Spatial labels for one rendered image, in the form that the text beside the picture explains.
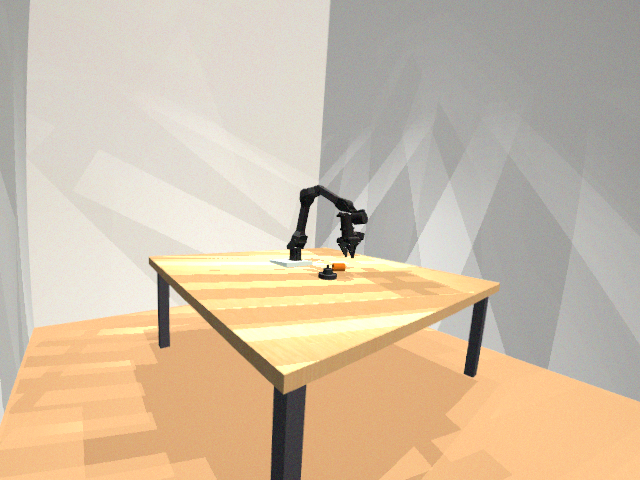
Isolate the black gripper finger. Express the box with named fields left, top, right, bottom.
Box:
left=338, top=243, right=349, bottom=257
left=346, top=243, right=360, bottom=258

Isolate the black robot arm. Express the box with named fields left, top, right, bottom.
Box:
left=287, top=185, right=368, bottom=261

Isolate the grey round pedestal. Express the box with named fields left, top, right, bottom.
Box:
left=318, top=265, right=337, bottom=280

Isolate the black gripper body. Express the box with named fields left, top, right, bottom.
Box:
left=336, top=225, right=361, bottom=244

